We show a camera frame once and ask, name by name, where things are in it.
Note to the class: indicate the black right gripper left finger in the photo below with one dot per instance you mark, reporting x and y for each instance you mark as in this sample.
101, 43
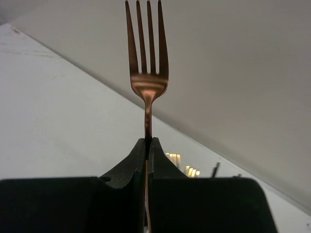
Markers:
111, 203

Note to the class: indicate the rose gold fork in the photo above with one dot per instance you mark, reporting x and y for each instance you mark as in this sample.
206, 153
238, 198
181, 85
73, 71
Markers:
148, 85

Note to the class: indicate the gold fork green handle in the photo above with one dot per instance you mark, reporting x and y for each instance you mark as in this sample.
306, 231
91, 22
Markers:
175, 159
191, 172

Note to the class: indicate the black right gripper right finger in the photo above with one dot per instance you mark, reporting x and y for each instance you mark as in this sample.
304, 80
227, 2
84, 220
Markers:
179, 204

